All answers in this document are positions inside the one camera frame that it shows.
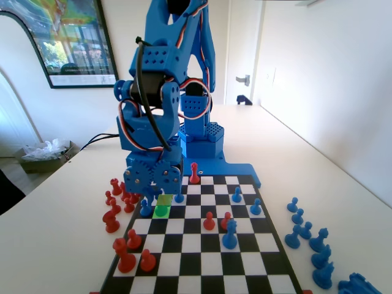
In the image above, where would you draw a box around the blue chess king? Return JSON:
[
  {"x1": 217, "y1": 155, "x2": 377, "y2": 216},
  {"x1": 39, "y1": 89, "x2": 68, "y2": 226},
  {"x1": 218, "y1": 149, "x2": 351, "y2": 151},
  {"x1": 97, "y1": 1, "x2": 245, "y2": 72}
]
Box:
[{"x1": 154, "y1": 194, "x2": 172, "y2": 219}]

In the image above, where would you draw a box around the large red piece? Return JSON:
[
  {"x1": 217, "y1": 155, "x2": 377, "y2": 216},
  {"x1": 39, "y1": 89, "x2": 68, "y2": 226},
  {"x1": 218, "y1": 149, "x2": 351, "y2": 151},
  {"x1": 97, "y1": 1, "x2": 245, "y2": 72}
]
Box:
[{"x1": 112, "y1": 238, "x2": 137, "y2": 273}]

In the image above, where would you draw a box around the large blue piece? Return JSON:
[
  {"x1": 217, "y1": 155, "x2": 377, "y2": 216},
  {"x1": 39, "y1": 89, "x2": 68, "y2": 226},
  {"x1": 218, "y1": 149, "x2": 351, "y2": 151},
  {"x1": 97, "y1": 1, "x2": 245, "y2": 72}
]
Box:
[{"x1": 222, "y1": 219, "x2": 238, "y2": 251}]

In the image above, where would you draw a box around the black white chessboard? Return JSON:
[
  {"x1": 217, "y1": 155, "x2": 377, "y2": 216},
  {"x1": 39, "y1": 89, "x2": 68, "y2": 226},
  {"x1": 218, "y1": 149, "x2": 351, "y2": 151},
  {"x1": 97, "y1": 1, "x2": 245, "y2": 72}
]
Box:
[{"x1": 98, "y1": 174, "x2": 304, "y2": 294}]

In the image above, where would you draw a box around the clear plastic bag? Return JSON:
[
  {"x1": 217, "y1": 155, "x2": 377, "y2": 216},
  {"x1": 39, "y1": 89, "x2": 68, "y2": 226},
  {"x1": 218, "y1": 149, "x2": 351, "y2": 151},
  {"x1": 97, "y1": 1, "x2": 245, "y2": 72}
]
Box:
[{"x1": 21, "y1": 138, "x2": 71, "y2": 162}]

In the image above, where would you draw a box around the cardboard box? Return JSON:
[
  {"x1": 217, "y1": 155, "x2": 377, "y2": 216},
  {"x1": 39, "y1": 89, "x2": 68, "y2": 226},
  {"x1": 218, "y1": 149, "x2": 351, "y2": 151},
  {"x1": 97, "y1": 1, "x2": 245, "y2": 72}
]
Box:
[{"x1": 15, "y1": 140, "x2": 80, "y2": 174}]

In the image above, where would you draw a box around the black framed poster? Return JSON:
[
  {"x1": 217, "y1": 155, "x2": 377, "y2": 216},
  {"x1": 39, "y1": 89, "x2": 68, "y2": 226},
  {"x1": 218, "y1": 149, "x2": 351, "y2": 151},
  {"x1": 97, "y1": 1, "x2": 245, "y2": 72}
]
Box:
[{"x1": 0, "y1": 0, "x2": 121, "y2": 90}]

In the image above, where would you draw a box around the blue plastic part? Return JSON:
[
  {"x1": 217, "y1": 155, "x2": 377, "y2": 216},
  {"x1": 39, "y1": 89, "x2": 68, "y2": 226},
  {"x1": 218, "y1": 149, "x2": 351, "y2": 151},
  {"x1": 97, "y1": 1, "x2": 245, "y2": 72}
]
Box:
[{"x1": 337, "y1": 272, "x2": 384, "y2": 294}]

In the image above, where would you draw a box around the black table cable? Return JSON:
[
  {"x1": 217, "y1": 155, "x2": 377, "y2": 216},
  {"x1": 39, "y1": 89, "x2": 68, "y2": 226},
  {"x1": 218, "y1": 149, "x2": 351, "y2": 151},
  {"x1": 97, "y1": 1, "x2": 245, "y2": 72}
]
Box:
[
  {"x1": 87, "y1": 132, "x2": 121, "y2": 146},
  {"x1": 79, "y1": 135, "x2": 120, "y2": 151}
]

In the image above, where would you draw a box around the red white black servo wire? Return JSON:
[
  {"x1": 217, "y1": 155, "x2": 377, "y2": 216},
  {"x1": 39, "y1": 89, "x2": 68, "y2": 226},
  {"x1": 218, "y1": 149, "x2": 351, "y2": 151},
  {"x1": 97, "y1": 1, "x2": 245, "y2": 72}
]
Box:
[
  {"x1": 118, "y1": 99, "x2": 165, "y2": 153},
  {"x1": 179, "y1": 79, "x2": 214, "y2": 121}
]

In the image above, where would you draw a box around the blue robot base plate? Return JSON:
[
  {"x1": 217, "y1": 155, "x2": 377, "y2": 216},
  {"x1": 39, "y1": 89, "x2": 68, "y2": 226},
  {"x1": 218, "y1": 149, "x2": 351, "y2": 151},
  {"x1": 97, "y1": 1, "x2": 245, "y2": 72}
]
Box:
[{"x1": 180, "y1": 152, "x2": 263, "y2": 189}]

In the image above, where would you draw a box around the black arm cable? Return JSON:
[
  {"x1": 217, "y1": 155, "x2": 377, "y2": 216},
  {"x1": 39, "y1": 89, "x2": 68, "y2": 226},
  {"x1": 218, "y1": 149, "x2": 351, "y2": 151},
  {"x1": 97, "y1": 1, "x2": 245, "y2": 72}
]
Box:
[{"x1": 134, "y1": 36, "x2": 173, "y2": 153}]

